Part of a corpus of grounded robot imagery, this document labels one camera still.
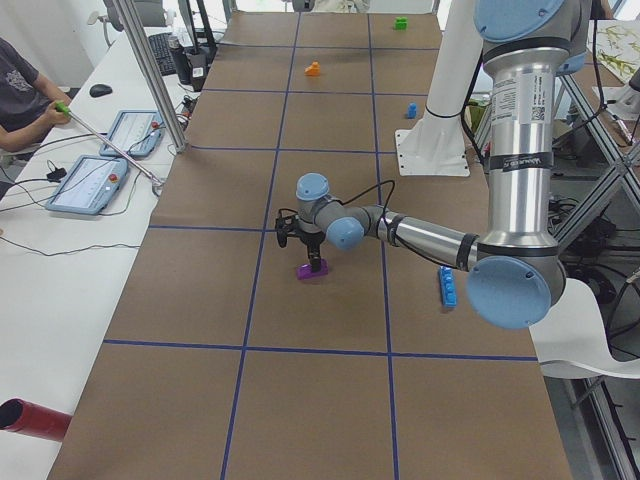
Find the black keyboard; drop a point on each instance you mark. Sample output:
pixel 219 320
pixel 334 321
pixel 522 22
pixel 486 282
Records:
pixel 161 52

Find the small blue block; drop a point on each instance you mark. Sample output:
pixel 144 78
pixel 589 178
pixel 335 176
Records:
pixel 411 111

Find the long blue block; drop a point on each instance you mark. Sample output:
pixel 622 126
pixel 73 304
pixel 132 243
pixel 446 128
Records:
pixel 448 290

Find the teach pendant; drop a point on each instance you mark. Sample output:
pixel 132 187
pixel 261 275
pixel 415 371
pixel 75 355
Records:
pixel 89 186
pixel 137 132

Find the green handled metal rod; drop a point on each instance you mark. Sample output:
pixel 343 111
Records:
pixel 64 109

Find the white camera pedestal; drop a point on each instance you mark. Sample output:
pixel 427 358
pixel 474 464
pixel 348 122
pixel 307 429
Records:
pixel 435 145

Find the green block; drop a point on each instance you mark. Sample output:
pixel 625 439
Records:
pixel 400 23

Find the purple trapezoid block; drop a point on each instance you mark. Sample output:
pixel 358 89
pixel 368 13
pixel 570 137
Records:
pixel 307 271

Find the red cylinder bottle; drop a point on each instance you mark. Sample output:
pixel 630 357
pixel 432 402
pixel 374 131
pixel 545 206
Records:
pixel 34 420

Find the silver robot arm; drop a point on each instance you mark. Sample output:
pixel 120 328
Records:
pixel 514 273

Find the near teach pendant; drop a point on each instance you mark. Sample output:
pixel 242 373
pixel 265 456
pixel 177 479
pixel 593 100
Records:
pixel 89 186

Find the black water bottle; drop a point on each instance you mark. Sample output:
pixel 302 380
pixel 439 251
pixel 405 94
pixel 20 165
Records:
pixel 180 61

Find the aluminium frame post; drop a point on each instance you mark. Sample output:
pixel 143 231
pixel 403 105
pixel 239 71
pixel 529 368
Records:
pixel 136 35

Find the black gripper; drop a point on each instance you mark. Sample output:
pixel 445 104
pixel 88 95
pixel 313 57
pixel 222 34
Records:
pixel 312 241

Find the black computer mouse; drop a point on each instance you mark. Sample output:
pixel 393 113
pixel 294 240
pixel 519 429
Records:
pixel 99 90

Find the seated person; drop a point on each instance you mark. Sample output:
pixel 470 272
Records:
pixel 28 102

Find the far teach pendant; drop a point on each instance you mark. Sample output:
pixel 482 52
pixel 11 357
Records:
pixel 137 132

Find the white chair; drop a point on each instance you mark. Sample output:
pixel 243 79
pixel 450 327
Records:
pixel 570 342

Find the orange trapezoid block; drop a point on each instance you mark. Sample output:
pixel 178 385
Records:
pixel 313 70

